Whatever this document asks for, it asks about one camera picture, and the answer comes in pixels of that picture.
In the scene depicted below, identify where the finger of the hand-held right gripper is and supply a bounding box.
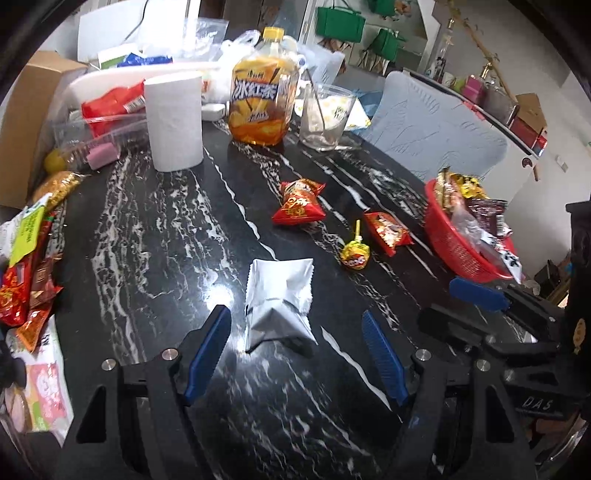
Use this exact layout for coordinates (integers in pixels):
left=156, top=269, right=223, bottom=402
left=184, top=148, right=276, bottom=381
left=449, top=277, right=568, bottom=333
left=418, top=305, right=557, bottom=370

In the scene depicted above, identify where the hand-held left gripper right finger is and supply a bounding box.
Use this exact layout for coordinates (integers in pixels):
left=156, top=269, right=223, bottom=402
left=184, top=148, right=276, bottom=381
left=362, top=310, right=532, bottom=480

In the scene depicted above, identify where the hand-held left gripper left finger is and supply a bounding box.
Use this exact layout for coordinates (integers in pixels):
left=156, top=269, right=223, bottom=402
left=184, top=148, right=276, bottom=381
left=60, top=305, right=232, bottom=480

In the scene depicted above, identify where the red plastic basket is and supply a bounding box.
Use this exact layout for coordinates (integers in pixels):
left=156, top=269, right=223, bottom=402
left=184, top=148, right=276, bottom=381
left=424, top=179, right=520, bottom=283

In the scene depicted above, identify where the clear zip bag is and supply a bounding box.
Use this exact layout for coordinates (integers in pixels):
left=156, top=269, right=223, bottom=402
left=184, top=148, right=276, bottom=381
left=450, top=203, right=485, bottom=241

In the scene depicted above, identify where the silver foil packet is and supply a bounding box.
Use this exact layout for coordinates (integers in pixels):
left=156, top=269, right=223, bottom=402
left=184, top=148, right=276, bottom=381
left=244, top=257, right=319, bottom=355

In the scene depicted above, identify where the dark brown snack packet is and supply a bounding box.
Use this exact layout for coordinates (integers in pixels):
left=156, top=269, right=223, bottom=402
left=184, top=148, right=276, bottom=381
left=464, top=196, right=511, bottom=236

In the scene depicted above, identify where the yellow snack packet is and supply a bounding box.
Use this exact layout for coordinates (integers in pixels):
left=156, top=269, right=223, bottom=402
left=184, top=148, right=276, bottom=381
left=450, top=173, right=485, bottom=199

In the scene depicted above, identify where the small red snack packet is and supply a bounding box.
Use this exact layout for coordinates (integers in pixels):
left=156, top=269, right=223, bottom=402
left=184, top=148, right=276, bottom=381
left=363, top=211, right=415, bottom=258

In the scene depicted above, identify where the yellow lollipop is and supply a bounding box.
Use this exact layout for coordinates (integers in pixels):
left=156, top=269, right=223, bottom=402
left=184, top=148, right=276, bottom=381
left=341, top=219, right=371, bottom=270

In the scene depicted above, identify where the gold brown snack packet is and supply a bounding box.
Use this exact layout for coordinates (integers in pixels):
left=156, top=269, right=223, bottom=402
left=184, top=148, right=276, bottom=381
left=436, top=167, right=462, bottom=213

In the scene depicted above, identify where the grey chair back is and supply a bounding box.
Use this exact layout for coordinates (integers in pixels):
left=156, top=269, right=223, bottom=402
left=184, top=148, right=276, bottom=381
left=365, top=70, right=508, bottom=183

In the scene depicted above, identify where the red box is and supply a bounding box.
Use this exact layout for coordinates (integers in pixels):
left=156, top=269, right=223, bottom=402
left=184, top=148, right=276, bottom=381
left=510, top=117, right=548, bottom=153

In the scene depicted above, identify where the orange-red snack packet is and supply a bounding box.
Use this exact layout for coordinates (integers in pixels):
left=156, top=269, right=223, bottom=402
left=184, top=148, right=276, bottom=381
left=271, top=179, right=326, bottom=227

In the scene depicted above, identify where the pink white flat packet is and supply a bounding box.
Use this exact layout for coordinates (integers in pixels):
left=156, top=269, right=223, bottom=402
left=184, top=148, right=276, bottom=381
left=23, top=318, right=75, bottom=432

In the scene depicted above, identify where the small cardboard box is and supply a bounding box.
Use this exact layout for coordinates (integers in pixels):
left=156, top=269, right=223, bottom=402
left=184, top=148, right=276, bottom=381
left=515, top=92, right=548, bottom=134

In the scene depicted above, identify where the pile of snack packets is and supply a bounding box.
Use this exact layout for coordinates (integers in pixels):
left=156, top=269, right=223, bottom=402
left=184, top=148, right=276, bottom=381
left=0, top=191, right=65, bottom=354

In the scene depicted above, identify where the pink container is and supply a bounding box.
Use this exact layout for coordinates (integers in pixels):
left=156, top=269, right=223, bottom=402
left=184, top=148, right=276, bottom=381
left=464, top=76, right=485, bottom=104

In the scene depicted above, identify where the yellow spotted white packet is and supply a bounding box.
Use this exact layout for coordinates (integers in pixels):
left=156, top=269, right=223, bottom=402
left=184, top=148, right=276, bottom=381
left=295, top=97, right=372, bottom=132

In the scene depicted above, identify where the clear plastic cup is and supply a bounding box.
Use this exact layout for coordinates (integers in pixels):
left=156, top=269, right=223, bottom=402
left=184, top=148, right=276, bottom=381
left=299, top=83, right=357, bottom=151

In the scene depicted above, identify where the pink block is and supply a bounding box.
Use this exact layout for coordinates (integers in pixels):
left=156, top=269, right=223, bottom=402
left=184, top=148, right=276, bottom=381
left=87, top=143, right=122, bottom=170

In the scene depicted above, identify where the golden snack packet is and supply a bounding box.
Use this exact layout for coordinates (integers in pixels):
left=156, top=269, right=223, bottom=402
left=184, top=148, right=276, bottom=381
left=31, top=171, right=90, bottom=213

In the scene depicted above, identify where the white paper towel roll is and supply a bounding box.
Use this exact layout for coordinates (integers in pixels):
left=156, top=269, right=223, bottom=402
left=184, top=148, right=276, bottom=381
left=144, top=71, right=205, bottom=173

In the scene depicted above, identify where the yellow lemon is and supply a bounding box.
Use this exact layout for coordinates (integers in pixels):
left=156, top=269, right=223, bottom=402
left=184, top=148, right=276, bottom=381
left=44, top=148, right=70, bottom=175

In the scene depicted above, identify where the thin stirring stick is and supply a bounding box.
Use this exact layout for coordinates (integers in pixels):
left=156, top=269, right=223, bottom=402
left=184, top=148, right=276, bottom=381
left=305, top=69, right=331, bottom=139

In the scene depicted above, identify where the tall glass bottle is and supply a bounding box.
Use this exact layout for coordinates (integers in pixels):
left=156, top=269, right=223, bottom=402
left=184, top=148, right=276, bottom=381
left=438, top=14, right=455, bottom=81

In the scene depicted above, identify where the bamboo stalk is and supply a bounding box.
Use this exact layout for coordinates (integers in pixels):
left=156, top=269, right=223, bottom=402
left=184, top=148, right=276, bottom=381
left=450, top=0, right=513, bottom=100

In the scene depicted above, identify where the clear plastic container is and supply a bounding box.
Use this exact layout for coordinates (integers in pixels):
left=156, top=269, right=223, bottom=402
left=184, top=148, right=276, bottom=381
left=51, top=108, right=148, bottom=167

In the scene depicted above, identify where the large red packet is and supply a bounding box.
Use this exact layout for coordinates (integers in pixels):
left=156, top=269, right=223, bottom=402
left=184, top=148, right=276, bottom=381
left=82, top=79, right=146, bottom=139

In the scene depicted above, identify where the iced tea bottle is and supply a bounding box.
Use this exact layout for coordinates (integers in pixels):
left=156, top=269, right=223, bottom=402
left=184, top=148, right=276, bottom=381
left=228, top=27, right=305, bottom=147

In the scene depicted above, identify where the clear plastic bag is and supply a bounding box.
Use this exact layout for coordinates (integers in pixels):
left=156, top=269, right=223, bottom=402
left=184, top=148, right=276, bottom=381
left=222, top=30, right=347, bottom=84

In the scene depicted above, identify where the long white tray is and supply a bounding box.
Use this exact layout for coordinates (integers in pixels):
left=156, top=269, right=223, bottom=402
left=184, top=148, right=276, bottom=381
left=60, top=62, right=222, bottom=109

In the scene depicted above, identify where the open cardboard box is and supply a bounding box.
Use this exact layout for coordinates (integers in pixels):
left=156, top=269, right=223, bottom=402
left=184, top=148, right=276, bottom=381
left=0, top=50, right=88, bottom=208

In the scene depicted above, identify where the blue white packet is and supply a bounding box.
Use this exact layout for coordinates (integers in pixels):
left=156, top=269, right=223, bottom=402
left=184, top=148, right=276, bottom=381
left=124, top=52, right=174, bottom=69

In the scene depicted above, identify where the large green tote bag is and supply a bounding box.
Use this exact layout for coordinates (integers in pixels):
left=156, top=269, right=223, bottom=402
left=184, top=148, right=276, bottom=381
left=316, top=6, right=365, bottom=41

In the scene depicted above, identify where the green white box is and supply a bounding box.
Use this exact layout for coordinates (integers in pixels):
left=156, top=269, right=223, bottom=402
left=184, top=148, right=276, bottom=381
left=97, top=44, right=139, bottom=70

